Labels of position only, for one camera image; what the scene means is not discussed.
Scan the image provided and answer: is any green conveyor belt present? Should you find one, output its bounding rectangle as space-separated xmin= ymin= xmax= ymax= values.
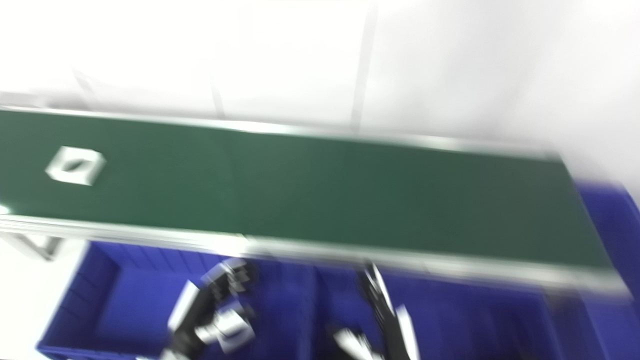
xmin=0 ymin=109 xmax=613 ymax=273
xmin=0 ymin=102 xmax=632 ymax=297

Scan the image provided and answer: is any white hexagonal nut part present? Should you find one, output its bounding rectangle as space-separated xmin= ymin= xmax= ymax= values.
xmin=45 ymin=146 xmax=107 ymax=187

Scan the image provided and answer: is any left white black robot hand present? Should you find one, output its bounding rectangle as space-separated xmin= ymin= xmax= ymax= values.
xmin=166 ymin=257 xmax=258 ymax=359

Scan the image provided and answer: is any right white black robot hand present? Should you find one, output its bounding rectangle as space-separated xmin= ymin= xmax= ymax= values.
xmin=332 ymin=263 xmax=421 ymax=360

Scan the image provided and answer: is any blue plastic bin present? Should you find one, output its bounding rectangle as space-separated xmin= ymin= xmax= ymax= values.
xmin=550 ymin=180 xmax=640 ymax=360
xmin=312 ymin=265 xmax=568 ymax=360
xmin=36 ymin=241 xmax=321 ymax=360

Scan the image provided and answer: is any aluminium conveyor leg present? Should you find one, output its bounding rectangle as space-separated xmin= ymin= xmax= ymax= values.
xmin=0 ymin=232 xmax=64 ymax=262

